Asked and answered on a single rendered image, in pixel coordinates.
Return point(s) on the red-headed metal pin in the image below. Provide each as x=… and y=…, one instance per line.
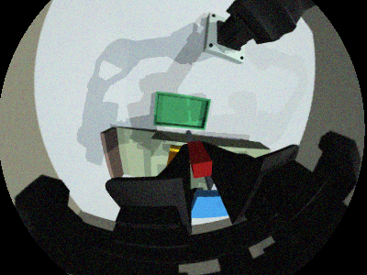
x=199, y=159

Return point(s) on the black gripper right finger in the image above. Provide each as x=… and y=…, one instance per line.
x=237, y=178

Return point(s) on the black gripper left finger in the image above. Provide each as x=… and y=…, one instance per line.
x=169, y=188

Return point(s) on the blue trolley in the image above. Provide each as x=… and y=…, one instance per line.
x=207, y=203

